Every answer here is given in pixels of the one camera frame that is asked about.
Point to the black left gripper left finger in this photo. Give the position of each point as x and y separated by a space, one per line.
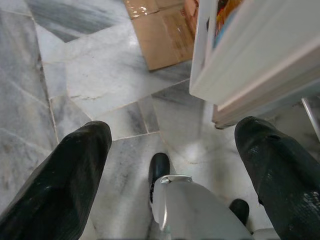
50 195

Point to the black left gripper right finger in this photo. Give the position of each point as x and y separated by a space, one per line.
287 187

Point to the black robot foot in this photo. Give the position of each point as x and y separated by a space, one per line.
239 210
160 166

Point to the grey metal rod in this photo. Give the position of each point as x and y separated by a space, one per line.
310 115

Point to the colourful food packet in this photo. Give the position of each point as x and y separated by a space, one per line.
223 15

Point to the brown cardboard box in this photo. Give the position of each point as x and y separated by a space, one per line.
162 37

